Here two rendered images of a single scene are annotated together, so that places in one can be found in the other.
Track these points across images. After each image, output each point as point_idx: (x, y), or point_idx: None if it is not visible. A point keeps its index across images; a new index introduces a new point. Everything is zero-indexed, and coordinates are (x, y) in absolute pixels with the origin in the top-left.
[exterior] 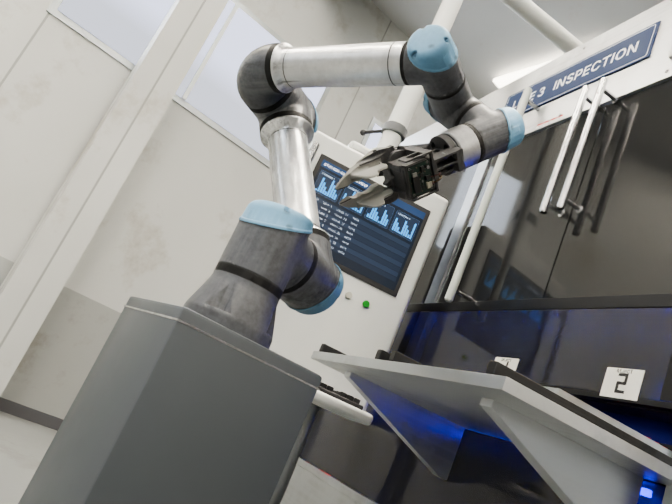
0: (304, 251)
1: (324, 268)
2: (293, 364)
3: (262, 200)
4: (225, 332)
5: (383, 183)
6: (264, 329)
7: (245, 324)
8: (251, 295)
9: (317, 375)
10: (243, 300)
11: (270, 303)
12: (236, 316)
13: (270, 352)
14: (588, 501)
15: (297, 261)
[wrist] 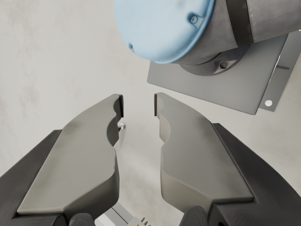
0: (203, 53)
1: (293, 24)
2: (223, 106)
3: (113, 12)
4: (171, 90)
5: (189, 211)
6: (209, 74)
7: (191, 73)
8: (183, 64)
9: (248, 113)
10: (181, 64)
11: (204, 66)
12: (183, 68)
13: (202, 99)
14: None
15: (202, 57)
